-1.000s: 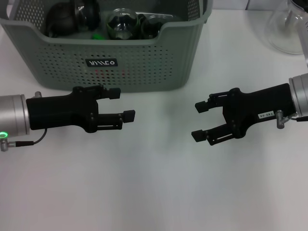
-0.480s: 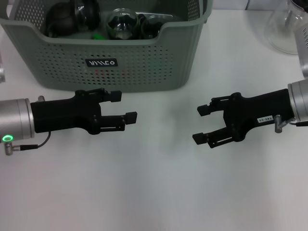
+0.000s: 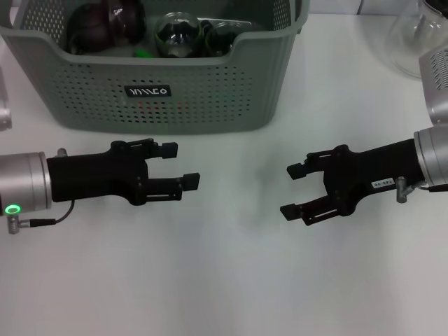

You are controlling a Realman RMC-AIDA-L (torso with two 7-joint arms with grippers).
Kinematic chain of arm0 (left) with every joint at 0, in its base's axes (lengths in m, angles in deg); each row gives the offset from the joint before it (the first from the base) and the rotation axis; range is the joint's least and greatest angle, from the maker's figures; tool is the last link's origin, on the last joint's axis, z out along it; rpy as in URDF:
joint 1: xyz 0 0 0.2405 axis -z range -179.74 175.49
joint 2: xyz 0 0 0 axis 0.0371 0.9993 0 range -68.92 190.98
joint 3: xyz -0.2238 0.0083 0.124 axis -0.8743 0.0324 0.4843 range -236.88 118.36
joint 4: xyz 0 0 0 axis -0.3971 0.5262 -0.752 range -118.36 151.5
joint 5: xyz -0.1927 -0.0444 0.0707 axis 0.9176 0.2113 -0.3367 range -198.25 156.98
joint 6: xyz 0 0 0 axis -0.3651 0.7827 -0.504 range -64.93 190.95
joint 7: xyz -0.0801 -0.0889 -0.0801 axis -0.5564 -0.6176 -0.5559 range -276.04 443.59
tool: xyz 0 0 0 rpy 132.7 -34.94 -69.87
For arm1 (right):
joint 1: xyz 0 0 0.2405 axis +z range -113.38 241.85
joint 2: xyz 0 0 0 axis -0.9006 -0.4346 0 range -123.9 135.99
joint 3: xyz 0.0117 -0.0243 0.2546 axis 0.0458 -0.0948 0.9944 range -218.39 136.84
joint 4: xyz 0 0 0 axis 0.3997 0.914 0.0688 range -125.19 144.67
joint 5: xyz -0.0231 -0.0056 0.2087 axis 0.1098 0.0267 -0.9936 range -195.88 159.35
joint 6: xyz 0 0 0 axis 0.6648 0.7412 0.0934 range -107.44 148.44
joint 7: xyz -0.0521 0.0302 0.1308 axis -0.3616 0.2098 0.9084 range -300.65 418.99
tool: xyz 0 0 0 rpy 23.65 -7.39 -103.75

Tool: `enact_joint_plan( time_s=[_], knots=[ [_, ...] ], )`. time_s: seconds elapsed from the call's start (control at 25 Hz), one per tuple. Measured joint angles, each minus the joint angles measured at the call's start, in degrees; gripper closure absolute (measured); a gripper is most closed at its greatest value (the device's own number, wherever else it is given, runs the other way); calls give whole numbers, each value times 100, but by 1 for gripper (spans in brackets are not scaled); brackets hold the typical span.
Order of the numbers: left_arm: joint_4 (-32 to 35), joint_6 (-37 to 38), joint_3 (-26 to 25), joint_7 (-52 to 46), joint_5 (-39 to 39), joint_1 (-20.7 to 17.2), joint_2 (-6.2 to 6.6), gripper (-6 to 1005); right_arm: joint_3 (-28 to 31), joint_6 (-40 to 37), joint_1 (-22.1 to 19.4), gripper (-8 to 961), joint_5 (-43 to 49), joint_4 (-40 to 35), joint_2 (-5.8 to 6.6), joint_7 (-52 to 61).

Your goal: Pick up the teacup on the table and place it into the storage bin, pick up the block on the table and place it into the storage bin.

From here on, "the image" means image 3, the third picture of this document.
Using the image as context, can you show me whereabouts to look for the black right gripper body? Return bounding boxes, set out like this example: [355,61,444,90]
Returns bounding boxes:
[321,138,425,218]

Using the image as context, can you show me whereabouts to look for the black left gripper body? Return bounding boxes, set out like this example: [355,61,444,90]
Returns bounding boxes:
[45,139,151,207]

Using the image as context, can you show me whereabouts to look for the grey-green perforated storage bin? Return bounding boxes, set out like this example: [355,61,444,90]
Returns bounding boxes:
[0,0,311,136]

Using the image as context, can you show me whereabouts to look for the clear glass carafe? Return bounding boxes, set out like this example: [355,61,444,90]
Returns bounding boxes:
[384,0,448,79]

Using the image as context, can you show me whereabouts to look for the black cast iron teapot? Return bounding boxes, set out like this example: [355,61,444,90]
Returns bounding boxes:
[66,3,111,55]

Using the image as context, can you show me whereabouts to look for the right arm cable with connector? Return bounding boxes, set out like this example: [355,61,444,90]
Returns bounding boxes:
[395,176,448,204]

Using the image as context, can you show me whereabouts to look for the arm cable with connector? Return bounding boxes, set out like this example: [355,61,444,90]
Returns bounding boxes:
[395,176,448,204]
[6,200,76,236]

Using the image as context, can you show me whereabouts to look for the left arm cable with connector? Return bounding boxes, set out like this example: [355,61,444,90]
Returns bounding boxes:
[6,200,76,236]

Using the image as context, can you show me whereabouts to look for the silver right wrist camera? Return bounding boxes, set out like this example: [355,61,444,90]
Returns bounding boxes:
[418,48,448,126]

